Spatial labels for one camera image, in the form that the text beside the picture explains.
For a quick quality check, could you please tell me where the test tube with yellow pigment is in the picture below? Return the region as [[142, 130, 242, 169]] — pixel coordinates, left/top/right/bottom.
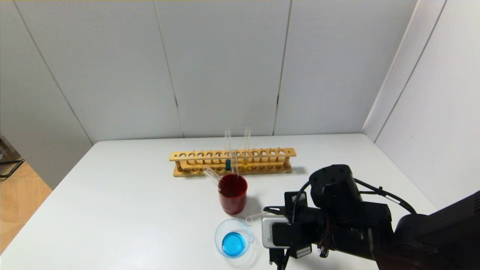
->
[[244, 127, 251, 168]]

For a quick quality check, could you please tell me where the red plastic cup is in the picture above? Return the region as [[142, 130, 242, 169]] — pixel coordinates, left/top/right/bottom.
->
[[218, 174, 248, 215]]

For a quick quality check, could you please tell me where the dark furniture frame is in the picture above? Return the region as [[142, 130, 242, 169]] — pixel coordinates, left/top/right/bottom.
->
[[0, 136, 25, 179]]

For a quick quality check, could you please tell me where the empty clear test tube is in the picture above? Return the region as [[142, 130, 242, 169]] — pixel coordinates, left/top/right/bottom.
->
[[202, 167, 221, 185], [206, 171, 222, 188]]

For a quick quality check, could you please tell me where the test tube with teal pigment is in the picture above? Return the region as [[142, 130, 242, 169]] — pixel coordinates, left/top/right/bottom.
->
[[224, 127, 232, 171]]

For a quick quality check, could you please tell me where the wooden test tube rack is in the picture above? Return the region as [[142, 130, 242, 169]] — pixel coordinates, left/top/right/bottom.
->
[[169, 147, 296, 177]]

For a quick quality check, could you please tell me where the clear glass dish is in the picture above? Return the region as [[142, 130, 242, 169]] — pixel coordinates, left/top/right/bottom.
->
[[214, 219, 256, 260]]

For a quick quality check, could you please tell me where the black camera cable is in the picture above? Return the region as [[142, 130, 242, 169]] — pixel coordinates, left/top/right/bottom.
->
[[269, 179, 417, 270]]

